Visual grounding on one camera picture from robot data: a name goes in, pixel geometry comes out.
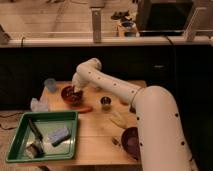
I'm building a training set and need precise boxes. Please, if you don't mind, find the wooden box with objects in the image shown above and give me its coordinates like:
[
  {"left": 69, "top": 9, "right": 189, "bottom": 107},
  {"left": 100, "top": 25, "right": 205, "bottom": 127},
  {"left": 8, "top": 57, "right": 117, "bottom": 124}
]
[{"left": 117, "top": 21, "right": 140, "bottom": 37}]

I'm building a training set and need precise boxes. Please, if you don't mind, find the black dish brush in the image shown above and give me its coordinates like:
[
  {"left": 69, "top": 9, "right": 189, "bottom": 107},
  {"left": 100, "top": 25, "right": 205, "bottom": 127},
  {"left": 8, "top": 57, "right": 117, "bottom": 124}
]
[{"left": 25, "top": 119, "right": 44, "bottom": 158}]

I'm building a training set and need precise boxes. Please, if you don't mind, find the red bowl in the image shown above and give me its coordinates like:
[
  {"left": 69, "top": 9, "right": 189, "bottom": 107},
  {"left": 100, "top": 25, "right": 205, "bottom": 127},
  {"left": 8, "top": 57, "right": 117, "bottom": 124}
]
[{"left": 61, "top": 86, "right": 83, "bottom": 106}]

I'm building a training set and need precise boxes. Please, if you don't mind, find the purple bowl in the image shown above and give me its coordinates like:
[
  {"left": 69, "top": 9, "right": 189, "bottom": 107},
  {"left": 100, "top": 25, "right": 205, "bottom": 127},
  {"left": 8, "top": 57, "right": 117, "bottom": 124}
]
[{"left": 121, "top": 127, "right": 140, "bottom": 160}]

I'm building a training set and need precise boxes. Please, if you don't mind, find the black cable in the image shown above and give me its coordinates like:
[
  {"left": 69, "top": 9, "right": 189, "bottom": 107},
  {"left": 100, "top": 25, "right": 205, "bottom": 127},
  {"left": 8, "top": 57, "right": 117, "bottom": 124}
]
[{"left": 163, "top": 34, "right": 179, "bottom": 91}]

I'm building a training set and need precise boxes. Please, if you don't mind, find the green plastic tray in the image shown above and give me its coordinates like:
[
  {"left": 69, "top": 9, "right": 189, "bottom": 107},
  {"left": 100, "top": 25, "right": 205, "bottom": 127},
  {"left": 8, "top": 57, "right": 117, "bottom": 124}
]
[{"left": 6, "top": 111, "right": 78, "bottom": 163}]

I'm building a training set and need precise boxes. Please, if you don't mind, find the black monitor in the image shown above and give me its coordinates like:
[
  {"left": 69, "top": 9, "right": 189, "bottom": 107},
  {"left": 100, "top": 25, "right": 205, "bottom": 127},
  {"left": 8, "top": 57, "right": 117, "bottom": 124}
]
[{"left": 136, "top": 0, "right": 193, "bottom": 36}]

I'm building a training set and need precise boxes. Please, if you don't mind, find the yellow banana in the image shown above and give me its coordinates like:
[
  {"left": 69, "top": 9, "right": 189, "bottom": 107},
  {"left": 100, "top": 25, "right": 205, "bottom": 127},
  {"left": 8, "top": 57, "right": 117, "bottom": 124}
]
[{"left": 110, "top": 111, "right": 136, "bottom": 129}]

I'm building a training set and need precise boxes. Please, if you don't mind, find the orange carrot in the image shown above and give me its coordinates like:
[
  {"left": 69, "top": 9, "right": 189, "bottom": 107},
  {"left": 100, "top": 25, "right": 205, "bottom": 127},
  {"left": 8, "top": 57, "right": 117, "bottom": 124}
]
[{"left": 73, "top": 106, "right": 93, "bottom": 114}]

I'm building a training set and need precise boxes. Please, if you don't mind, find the metal frame post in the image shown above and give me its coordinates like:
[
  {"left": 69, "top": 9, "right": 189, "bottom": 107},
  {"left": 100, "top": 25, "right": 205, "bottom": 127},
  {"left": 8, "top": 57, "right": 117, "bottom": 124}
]
[{"left": 89, "top": 0, "right": 105, "bottom": 43}]

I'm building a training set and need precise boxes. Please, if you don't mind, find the blue sponge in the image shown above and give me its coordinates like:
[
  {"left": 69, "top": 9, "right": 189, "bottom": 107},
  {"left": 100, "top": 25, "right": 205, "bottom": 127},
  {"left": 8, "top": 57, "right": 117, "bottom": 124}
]
[{"left": 48, "top": 127, "right": 71, "bottom": 146}]

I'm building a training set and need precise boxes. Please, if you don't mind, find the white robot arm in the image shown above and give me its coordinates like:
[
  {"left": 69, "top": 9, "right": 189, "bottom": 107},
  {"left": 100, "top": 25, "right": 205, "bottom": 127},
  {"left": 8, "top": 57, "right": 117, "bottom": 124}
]
[{"left": 72, "top": 58, "right": 199, "bottom": 171}]

